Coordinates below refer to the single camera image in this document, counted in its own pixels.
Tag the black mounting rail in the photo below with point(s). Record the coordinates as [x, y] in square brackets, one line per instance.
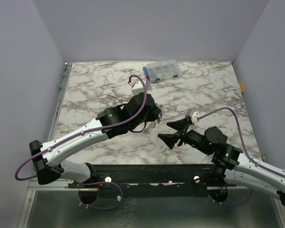
[169, 180]

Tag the blue handled screwdriver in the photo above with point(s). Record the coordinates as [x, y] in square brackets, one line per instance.
[148, 84]

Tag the clear plastic organizer box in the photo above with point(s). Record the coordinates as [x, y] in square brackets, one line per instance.
[163, 70]

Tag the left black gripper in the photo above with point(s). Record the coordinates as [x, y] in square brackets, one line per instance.
[154, 115]

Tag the metal side rail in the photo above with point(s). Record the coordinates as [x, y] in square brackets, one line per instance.
[62, 90]

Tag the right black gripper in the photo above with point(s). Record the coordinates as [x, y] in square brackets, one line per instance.
[183, 133]

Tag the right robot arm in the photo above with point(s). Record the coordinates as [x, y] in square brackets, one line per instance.
[233, 165]

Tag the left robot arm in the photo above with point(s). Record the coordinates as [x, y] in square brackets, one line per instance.
[53, 164]

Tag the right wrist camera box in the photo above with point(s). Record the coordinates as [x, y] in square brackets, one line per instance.
[192, 116]

